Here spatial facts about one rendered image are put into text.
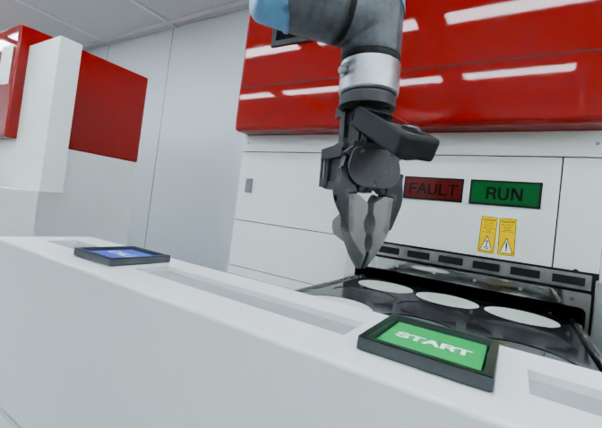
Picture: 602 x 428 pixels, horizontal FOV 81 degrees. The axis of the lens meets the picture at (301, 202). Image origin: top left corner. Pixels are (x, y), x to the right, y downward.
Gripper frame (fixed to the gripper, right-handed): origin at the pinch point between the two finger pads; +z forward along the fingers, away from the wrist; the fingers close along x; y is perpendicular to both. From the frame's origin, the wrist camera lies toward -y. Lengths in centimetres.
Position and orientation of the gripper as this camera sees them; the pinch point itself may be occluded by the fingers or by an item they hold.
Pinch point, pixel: (365, 259)
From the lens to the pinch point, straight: 43.2
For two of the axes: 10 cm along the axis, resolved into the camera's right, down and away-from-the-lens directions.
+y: -3.8, 0.0, 9.3
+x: -9.2, -0.8, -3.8
